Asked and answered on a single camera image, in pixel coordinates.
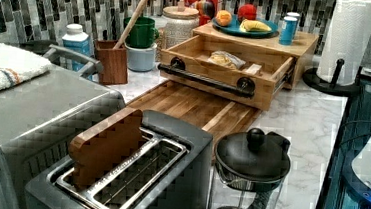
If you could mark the wooden drawer with black handle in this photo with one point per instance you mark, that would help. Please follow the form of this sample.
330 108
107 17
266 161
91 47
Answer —
188 63

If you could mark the chip bag in drawer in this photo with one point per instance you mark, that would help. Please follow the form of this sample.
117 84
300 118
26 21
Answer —
226 59

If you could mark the small wooden block in drawer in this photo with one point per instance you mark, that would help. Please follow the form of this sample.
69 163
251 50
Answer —
253 69

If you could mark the wooden drawer cabinet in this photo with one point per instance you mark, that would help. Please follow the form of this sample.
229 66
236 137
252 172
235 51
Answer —
302 47

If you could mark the wooden cutting board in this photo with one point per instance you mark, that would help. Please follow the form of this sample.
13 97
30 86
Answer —
214 114

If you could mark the white bowl cup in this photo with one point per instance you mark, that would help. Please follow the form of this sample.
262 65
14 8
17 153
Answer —
141 60

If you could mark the silver toaster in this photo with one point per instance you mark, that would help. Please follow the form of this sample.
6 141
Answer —
169 171

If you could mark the wooden utensil holder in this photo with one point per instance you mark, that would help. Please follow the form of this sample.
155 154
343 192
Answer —
114 62

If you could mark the white ceramic jar wooden lid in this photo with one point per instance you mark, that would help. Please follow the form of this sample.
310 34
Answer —
180 21

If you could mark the green mug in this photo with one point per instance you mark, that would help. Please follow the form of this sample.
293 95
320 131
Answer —
143 34

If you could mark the teal plate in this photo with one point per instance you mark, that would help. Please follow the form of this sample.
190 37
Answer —
233 29

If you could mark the glass french press black lid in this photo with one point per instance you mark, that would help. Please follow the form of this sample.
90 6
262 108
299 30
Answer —
249 170

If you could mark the orange fruit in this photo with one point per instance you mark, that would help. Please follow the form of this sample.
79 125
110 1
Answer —
223 18

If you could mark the dark round ornament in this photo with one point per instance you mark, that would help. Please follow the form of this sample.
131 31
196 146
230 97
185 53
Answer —
206 8

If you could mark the yellow banana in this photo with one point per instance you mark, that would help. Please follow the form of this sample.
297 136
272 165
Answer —
254 26

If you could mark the wooden toast slice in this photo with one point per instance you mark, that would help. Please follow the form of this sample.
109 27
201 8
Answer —
104 146

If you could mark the red apple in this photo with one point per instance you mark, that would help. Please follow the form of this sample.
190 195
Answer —
246 12

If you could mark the black paper towel holder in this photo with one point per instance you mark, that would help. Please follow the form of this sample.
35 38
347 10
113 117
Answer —
311 79

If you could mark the blue can front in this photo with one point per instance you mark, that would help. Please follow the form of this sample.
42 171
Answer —
288 29

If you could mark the blue can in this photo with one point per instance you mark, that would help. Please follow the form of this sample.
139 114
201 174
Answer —
297 17
288 29

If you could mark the white blue bottle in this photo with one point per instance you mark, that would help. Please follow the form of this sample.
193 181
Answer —
76 39

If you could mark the blue can rear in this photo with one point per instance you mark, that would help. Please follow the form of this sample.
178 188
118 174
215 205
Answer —
297 17

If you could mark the silver toaster oven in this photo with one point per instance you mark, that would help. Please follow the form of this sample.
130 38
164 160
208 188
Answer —
39 118

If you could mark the white paper towel roll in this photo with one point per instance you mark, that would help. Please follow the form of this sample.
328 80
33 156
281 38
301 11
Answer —
347 38

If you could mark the white striped towel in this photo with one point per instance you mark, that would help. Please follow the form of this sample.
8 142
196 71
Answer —
17 66

